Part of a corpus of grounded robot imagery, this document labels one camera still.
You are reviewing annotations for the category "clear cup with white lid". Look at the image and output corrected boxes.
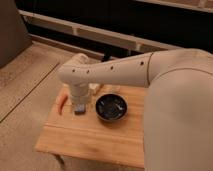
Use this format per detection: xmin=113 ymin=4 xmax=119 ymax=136
xmin=109 ymin=85 xmax=120 ymax=93

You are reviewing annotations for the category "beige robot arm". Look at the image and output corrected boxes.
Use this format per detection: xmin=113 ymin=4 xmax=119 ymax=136
xmin=58 ymin=48 xmax=213 ymax=171

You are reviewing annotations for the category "dark ceramic bowl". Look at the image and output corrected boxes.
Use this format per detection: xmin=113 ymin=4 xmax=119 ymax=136
xmin=95 ymin=94 xmax=127 ymax=121

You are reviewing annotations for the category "grey blue eraser block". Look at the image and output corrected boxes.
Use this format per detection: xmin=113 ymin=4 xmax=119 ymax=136
xmin=74 ymin=105 xmax=86 ymax=115

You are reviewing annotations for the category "cream plastic bottle lying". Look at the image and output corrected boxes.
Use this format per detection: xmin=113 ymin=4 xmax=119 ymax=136
xmin=89 ymin=84 xmax=101 ymax=95

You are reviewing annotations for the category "orange carrot toy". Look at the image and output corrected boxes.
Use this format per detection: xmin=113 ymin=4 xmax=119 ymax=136
xmin=58 ymin=94 xmax=68 ymax=115

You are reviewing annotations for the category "wooden table board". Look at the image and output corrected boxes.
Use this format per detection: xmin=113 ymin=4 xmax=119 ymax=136
xmin=35 ymin=85 xmax=146 ymax=168

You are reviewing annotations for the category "grey cabinet at left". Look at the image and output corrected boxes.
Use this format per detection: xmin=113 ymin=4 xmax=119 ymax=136
xmin=0 ymin=0 xmax=32 ymax=68

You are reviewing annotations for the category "white shelf rail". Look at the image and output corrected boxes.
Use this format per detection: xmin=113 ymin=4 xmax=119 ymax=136
xmin=19 ymin=10 xmax=179 ymax=52

